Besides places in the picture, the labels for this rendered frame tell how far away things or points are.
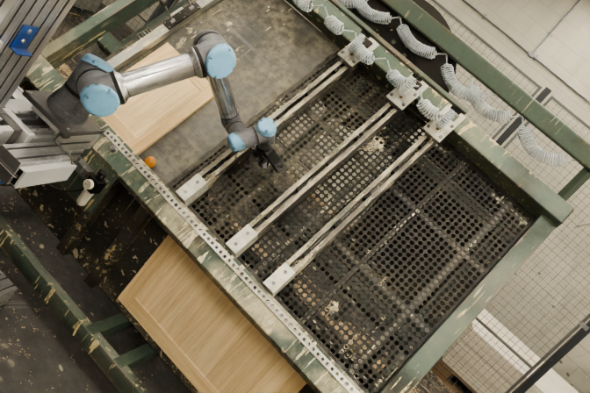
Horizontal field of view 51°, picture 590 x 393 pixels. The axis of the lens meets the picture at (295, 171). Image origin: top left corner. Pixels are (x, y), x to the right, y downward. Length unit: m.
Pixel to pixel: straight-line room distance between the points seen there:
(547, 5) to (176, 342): 5.90
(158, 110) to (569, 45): 5.59
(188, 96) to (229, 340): 1.12
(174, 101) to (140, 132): 0.22
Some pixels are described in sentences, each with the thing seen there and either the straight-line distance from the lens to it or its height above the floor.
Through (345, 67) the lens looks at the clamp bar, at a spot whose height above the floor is 1.74.
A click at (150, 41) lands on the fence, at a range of 3.10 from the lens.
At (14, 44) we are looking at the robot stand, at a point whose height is 1.21.
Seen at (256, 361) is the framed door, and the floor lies 0.56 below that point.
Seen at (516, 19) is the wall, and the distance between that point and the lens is 7.65.
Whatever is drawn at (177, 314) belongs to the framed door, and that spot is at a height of 0.43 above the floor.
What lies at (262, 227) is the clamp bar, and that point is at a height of 1.05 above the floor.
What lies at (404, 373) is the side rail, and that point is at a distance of 2.55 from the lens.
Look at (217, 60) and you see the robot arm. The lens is 2.18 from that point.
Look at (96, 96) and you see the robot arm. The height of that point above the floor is 1.22.
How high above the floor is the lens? 1.92
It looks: 14 degrees down
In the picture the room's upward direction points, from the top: 40 degrees clockwise
